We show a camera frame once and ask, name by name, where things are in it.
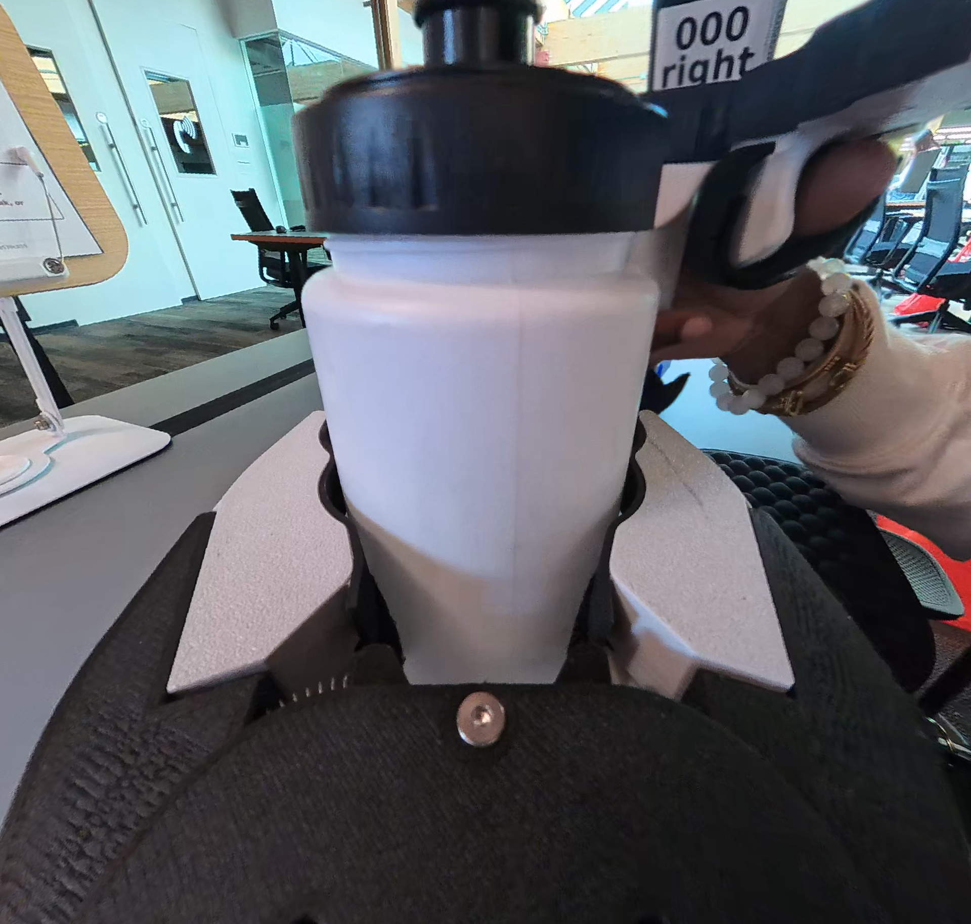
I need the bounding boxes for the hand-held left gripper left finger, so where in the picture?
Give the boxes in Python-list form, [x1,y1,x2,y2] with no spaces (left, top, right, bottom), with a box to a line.
[165,410,367,705]

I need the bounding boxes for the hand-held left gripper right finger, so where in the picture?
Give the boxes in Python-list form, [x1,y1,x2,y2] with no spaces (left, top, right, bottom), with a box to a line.
[605,410,796,699]

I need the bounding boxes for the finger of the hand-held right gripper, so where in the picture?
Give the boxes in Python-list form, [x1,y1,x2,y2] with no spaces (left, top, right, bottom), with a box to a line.
[789,63,971,149]

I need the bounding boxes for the white plastic bottle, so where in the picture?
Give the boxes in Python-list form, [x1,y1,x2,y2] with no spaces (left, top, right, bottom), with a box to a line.
[301,233,661,686]

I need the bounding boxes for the black bottle lid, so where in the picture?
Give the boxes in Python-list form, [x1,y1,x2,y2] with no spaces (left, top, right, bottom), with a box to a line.
[292,0,670,237]

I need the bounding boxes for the person's right forearm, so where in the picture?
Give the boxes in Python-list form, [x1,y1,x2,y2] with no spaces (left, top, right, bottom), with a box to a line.
[789,298,971,561]

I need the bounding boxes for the black office chair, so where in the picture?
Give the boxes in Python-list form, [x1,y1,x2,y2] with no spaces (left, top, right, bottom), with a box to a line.
[891,143,971,332]
[230,187,306,331]

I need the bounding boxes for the white document stand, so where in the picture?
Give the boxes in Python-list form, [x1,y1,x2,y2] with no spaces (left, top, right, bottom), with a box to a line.
[0,147,172,528]

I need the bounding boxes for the black mesh chair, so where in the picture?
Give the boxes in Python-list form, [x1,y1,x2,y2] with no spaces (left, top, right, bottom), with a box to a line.
[880,526,971,758]

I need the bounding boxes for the wooden office desk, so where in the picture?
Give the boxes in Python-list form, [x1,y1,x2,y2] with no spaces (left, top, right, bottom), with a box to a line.
[230,228,332,292]

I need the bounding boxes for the white door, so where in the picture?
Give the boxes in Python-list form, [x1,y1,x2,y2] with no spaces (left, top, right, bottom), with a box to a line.
[23,0,153,326]
[140,25,251,299]

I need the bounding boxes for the wooden instruction board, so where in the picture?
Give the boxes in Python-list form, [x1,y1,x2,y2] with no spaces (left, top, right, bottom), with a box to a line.
[0,3,130,296]

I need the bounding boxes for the printed instruction sheet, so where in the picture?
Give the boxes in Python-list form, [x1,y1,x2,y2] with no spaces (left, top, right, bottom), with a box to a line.
[0,82,103,259]

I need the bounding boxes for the white bead bracelet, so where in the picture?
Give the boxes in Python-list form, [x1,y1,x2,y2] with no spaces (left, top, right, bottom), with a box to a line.
[708,257,854,415]

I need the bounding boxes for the gold bracelet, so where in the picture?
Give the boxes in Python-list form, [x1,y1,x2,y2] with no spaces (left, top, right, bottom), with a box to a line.
[728,287,875,419]

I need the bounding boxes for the wooden post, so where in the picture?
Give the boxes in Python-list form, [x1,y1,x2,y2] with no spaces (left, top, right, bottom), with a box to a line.
[364,0,403,73]

